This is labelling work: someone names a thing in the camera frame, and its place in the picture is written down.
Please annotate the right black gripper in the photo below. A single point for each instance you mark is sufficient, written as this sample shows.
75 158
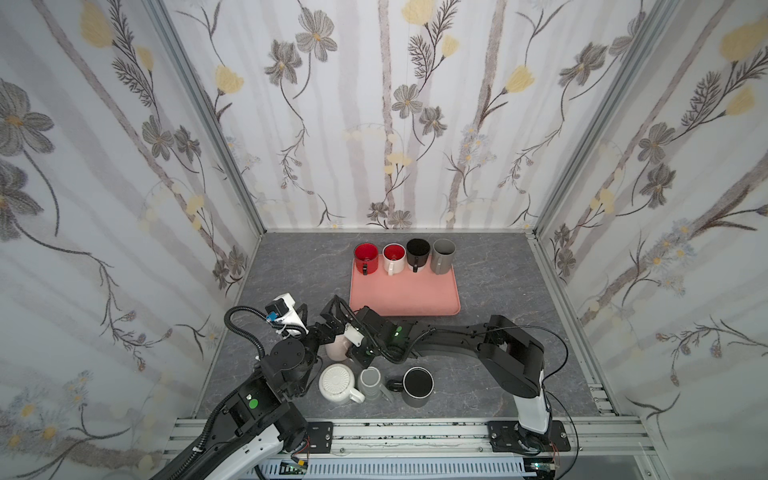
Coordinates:
358 327

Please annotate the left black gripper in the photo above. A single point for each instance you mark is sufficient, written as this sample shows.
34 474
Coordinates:
334 328

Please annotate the small grey mug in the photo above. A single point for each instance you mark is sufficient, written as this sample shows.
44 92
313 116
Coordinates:
370 383

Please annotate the pale pink mug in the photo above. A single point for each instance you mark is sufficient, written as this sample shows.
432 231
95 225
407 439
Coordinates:
338 349

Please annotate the pink plastic tray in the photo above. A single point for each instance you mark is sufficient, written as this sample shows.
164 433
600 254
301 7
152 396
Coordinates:
406 294

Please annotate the black mug grey rim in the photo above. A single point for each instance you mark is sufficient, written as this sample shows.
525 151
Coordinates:
416 386

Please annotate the red mug black handle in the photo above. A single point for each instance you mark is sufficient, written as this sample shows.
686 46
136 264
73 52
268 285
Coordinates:
366 258

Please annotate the white mug red inside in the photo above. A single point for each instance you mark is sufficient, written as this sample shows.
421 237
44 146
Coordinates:
394 258

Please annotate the black mug white base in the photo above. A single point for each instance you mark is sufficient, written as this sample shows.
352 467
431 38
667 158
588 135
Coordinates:
417 253

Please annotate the tall grey mug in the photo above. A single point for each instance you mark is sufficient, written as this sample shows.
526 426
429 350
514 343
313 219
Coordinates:
442 256

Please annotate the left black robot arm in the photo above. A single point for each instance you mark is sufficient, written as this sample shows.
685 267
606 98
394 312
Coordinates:
257 419

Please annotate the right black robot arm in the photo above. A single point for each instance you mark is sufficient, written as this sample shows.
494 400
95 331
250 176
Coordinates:
512 356

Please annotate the white ribbed-base mug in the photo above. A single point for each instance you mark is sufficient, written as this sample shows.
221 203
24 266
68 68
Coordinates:
337 385

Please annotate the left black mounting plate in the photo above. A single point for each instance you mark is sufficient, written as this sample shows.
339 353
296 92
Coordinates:
319 438

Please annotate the black mounting plate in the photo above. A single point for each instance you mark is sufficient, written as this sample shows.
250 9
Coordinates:
504 435
319 438

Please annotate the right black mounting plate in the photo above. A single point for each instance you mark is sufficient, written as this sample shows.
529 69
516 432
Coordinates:
504 435

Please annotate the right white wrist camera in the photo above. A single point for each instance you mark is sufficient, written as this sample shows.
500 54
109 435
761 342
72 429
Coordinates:
353 335

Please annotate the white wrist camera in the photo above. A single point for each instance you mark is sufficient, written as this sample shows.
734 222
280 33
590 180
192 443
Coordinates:
353 335
286 318

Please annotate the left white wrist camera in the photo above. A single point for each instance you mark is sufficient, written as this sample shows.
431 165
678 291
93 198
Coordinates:
286 318

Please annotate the white ventilated cable duct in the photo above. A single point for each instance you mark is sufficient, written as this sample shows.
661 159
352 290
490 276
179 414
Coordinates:
399 468

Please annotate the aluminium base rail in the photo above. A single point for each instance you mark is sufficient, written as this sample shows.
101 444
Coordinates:
589 436

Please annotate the left aluminium corner post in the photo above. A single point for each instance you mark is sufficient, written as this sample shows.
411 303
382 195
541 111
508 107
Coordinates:
163 26

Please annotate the aluminium corner post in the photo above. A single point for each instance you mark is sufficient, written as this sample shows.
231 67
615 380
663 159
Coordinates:
650 31
163 26

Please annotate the right aluminium corner post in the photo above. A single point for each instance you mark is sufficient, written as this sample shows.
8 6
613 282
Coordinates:
650 31

